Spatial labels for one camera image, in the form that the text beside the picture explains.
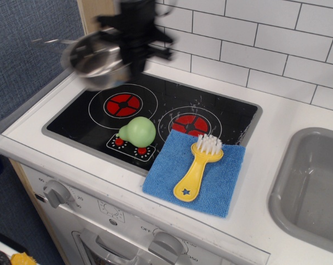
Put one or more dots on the black toy cooktop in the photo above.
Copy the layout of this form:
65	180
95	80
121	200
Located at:
91	121

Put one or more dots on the blue microfibre cloth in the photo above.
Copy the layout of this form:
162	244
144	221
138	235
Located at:
219	178

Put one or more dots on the white toy oven front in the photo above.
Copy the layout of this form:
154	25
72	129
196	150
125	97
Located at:
88	230

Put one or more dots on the yellow dish brush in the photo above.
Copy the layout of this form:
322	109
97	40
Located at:
207	149

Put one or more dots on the green toy pear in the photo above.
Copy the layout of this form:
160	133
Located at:
140	132

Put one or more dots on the grey right oven knob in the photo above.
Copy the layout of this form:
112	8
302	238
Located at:
167	247

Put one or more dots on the yellow object at corner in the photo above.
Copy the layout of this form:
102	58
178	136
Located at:
22	259

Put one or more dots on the grey left oven knob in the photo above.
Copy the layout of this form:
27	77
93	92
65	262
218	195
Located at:
56	193

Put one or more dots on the grey sink basin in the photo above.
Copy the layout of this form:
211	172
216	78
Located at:
301	201

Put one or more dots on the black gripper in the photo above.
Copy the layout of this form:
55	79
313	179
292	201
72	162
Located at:
136	30

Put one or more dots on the grey oven knob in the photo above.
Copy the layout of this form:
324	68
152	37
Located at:
167	247
56	193

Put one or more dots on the small steel saucepan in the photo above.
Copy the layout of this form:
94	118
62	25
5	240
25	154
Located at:
95	58

